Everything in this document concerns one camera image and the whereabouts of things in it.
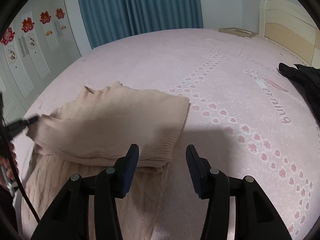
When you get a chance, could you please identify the cream wooden headboard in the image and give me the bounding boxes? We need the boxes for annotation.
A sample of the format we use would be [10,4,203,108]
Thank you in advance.
[259,0,319,69]

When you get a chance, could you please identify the white wardrobe with red decals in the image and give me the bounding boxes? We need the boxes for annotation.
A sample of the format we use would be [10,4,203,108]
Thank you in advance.
[1,0,80,122]

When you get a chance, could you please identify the beige bedside table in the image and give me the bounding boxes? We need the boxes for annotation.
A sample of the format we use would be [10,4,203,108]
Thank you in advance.
[219,28,256,38]

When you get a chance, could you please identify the person's left hand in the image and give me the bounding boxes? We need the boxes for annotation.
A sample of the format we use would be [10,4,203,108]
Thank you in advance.
[0,142,19,188]

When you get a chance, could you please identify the blue curtain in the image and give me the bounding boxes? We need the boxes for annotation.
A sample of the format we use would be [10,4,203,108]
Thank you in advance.
[78,0,203,48]

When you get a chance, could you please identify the black garment on bed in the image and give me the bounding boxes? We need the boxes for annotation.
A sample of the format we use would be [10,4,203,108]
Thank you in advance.
[278,63,319,122]

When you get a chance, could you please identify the black cable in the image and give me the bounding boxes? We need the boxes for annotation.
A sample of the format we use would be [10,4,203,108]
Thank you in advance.
[0,92,41,224]

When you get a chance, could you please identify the beige knit sweater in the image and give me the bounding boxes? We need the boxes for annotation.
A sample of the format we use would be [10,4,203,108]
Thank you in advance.
[25,82,189,239]

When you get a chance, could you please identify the pink patterned bed cover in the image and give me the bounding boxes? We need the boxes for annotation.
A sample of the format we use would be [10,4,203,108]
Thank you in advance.
[28,29,319,239]

